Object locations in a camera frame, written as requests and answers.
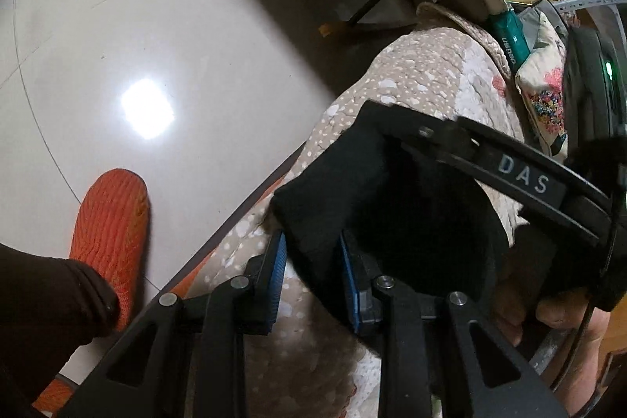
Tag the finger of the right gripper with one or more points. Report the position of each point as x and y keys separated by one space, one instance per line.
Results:
x=504 y=164

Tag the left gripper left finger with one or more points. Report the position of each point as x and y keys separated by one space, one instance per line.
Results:
x=183 y=352

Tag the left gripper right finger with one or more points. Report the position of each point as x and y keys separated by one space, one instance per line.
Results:
x=440 y=356

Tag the black pants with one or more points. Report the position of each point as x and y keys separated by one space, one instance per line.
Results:
x=423 y=222

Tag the person's right hand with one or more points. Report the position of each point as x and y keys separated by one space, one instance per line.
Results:
x=517 y=297

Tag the floral print pillow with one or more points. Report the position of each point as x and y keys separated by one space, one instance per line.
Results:
x=539 y=82

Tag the quilted heart pattern bedspread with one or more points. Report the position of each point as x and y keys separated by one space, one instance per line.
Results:
x=309 y=365

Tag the teal wipes package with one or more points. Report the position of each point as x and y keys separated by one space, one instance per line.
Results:
x=507 y=30

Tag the orange knitted slipper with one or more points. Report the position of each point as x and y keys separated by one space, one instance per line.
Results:
x=111 y=234

